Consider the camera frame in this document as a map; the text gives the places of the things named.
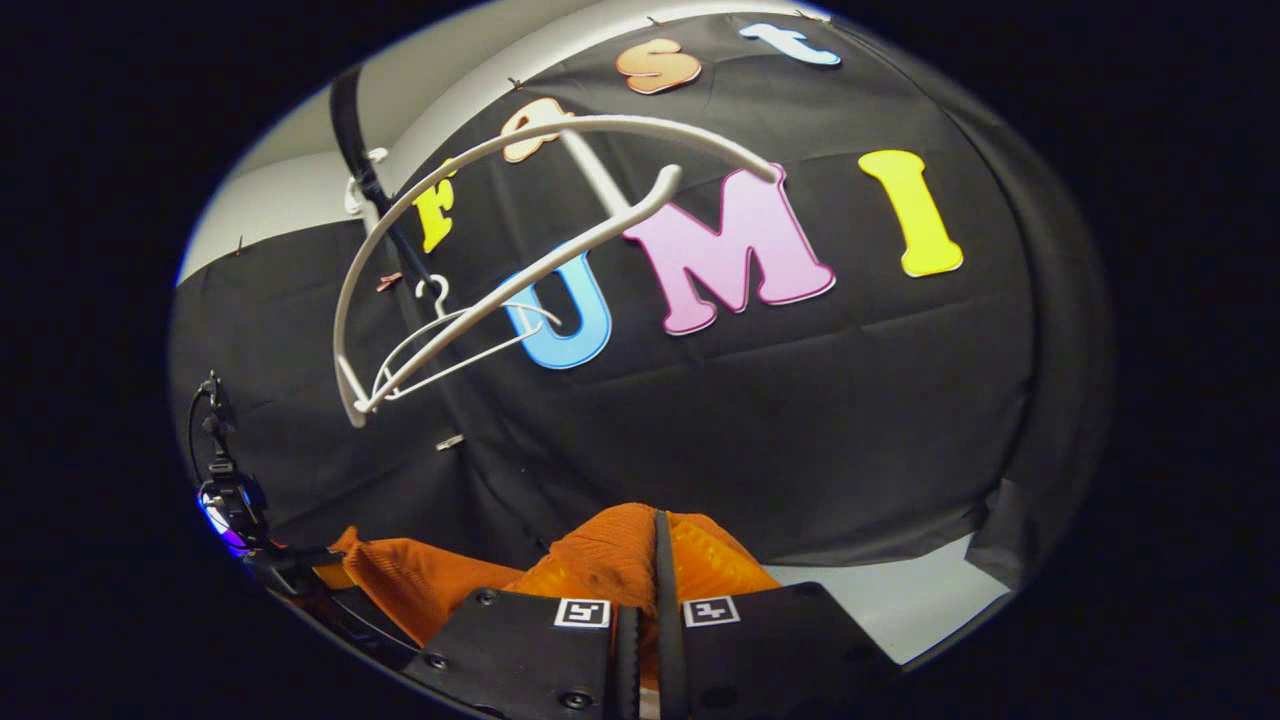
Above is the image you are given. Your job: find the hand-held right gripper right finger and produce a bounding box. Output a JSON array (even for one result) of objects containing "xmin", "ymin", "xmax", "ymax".
[{"xmin": 653, "ymin": 508, "xmax": 903, "ymax": 720}]

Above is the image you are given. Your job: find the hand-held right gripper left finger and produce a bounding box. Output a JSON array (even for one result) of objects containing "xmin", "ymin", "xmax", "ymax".
[{"xmin": 403, "ymin": 556, "xmax": 643, "ymax": 720}]

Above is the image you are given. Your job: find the orange corduroy jacket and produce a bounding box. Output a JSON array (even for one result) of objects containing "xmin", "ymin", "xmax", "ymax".
[{"xmin": 330, "ymin": 502, "xmax": 666, "ymax": 691}]

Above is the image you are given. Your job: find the white plastic clothes hanger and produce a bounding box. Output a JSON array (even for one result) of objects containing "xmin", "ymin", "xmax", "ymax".
[
  {"xmin": 372, "ymin": 273, "xmax": 563, "ymax": 403},
  {"xmin": 333, "ymin": 113, "xmax": 781, "ymax": 429}
]

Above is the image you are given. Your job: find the black backdrop cloth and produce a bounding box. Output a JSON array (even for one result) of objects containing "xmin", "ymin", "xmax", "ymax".
[{"xmin": 168, "ymin": 10, "xmax": 1116, "ymax": 601}]

